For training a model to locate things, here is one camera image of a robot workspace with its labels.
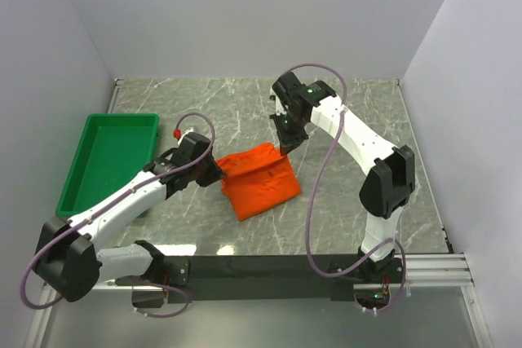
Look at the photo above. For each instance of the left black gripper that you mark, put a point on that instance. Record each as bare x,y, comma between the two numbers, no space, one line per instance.
214,174

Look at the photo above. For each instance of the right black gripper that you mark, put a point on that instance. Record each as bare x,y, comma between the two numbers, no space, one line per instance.
288,142

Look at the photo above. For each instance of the orange t-shirt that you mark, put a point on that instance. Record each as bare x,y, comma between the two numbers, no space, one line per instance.
257,180

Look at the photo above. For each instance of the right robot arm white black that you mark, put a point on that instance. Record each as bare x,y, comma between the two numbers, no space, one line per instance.
389,171

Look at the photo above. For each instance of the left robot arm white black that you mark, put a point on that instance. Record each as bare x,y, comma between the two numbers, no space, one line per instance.
71,255

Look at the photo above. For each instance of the green plastic tray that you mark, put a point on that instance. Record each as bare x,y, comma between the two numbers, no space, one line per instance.
113,148

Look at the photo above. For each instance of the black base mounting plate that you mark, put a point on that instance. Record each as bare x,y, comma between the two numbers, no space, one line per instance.
212,278

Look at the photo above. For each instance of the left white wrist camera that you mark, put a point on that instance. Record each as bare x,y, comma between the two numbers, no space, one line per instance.
179,134

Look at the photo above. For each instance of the aluminium frame rail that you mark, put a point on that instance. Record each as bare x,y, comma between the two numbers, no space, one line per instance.
422,271

